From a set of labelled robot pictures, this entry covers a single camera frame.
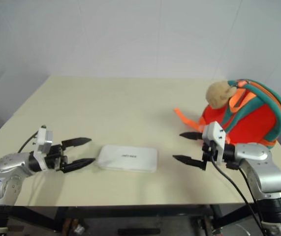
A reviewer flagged black table frame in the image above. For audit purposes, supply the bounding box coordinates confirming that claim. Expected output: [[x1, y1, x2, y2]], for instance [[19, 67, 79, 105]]
[[0, 203, 261, 236]]

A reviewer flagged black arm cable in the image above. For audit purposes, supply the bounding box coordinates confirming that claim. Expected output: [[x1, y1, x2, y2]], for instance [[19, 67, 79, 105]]
[[17, 130, 39, 154], [210, 145, 266, 236]]

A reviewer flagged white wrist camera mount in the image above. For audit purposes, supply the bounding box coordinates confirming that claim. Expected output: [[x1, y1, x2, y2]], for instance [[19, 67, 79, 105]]
[[202, 121, 227, 166], [33, 125, 54, 171]]

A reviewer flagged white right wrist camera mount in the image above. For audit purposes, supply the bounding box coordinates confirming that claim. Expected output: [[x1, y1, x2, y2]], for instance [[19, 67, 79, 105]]
[[202, 121, 227, 166]]

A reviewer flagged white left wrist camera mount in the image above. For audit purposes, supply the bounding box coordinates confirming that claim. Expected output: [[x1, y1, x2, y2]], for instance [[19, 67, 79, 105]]
[[33, 125, 54, 171]]

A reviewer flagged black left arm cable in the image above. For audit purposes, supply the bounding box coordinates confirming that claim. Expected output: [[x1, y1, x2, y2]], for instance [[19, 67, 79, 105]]
[[17, 130, 39, 154]]

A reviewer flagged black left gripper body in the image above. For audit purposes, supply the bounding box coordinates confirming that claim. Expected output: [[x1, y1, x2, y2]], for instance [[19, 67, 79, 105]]
[[44, 144, 68, 172]]

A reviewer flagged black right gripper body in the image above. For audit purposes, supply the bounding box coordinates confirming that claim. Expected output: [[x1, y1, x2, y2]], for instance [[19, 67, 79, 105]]
[[201, 139, 217, 165]]

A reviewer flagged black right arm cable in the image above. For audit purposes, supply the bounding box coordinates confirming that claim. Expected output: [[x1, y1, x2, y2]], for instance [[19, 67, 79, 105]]
[[210, 145, 266, 236]]

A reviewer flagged orange and green backpack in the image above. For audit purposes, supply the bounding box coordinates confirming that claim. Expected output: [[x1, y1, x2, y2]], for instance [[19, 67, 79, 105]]
[[173, 78, 281, 149]]

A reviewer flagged white rectangular case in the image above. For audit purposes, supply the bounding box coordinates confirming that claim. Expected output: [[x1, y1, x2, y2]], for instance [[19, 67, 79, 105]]
[[95, 144, 159, 174]]

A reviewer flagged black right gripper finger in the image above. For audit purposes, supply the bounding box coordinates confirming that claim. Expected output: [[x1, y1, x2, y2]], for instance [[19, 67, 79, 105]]
[[179, 132, 204, 142], [172, 154, 207, 171]]

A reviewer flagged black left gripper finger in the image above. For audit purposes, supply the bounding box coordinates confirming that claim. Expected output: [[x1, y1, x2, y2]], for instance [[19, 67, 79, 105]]
[[61, 137, 92, 150], [62, 158, 96, 175]]

